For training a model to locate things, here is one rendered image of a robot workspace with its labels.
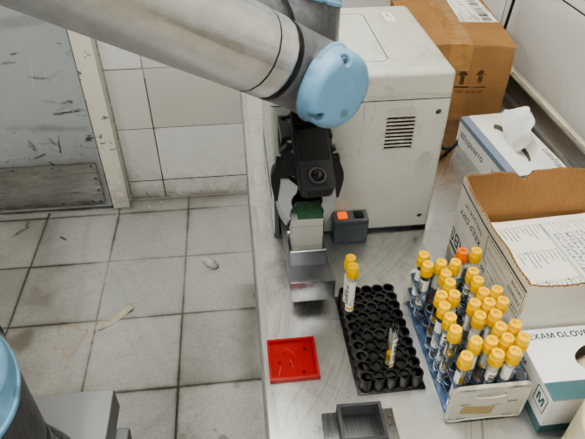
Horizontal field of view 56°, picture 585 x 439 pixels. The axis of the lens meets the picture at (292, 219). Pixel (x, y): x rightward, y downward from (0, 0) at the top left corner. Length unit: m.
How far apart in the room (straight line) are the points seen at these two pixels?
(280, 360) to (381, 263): 0.25
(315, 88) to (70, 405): 0.49
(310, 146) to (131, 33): 0.36
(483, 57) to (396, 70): 0.49
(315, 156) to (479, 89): 0.69
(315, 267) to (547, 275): 0.34
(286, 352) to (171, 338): 1.20
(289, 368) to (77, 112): 1.72
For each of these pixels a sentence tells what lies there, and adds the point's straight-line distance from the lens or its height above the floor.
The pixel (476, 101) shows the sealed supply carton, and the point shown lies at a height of 0.92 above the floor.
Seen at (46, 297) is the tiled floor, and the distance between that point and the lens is 2.25.
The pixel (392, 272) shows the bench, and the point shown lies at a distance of 0.93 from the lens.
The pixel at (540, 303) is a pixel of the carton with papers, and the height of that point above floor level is 0.99.
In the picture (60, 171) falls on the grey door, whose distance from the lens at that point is 2.49.
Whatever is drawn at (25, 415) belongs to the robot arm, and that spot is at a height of 1.08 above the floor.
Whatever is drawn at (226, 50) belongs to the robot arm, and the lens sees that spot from 0.45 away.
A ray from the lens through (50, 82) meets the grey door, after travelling 2.29.
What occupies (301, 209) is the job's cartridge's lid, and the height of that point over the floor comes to 1.01.
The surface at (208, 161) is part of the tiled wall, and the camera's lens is 2.45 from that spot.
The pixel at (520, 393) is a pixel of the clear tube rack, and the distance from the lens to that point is 0.76.
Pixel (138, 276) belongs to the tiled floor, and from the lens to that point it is 2.21.
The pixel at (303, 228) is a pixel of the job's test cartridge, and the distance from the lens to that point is 0.82.
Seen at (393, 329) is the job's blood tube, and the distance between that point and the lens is 0.71.
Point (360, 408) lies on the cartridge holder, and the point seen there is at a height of 0.90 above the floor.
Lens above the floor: 1.52
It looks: 40 degrees down
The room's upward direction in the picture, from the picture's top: straight up
